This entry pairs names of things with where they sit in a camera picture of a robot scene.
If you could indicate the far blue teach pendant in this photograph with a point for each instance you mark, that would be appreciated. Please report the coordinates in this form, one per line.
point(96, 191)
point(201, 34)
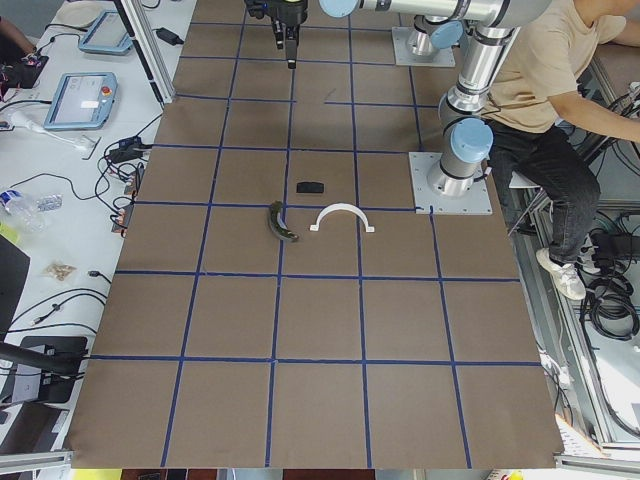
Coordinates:
point(107, 35)

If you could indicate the clear plastic water bottle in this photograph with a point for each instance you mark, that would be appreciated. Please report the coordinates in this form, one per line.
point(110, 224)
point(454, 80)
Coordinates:
point(23, 210)

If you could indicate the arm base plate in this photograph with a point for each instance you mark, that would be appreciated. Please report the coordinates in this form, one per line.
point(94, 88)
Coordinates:
point(436, 193)
point(415, 48)

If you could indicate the blue teach pendant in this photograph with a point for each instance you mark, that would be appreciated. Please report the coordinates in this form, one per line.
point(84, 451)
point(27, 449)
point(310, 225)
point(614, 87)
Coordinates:
point(107, 35)
point(82, 101)

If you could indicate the person in beige shirt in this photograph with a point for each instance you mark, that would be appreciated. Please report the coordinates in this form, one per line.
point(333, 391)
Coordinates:
point(535, 87)

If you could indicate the small bag of nuts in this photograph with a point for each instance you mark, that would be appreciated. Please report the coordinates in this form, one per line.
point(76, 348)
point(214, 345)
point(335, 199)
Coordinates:
point(59, 271)

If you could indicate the black power adapter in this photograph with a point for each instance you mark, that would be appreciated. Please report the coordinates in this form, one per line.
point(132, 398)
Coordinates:
point(168, 36)

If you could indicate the near blue teach pendant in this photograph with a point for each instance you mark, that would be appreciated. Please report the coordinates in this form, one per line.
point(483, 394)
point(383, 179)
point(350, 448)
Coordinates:
point(82, 101)

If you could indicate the dark curved brake shoe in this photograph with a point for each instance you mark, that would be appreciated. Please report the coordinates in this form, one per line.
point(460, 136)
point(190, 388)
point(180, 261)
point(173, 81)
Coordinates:
point(278, 225)

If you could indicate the aluminium frame post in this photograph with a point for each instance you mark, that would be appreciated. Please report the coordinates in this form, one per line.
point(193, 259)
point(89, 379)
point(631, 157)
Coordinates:
point(140, 32)

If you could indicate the black laptop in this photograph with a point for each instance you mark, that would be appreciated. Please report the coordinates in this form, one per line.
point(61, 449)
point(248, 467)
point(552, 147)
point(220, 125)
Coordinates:
point(14, 268)

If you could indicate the black rectangular plastic part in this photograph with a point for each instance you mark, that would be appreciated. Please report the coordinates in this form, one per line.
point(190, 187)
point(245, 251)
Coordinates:
point(310, 188)

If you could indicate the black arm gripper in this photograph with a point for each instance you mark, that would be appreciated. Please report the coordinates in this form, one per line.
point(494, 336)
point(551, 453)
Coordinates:
point(289, 15)

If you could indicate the white curved plastic bracket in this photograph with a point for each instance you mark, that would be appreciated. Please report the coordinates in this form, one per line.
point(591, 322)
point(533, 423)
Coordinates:
point(342, 209)

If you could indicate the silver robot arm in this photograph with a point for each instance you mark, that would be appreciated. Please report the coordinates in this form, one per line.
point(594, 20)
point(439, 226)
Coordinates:
point(427, 24)
point(468, 139)

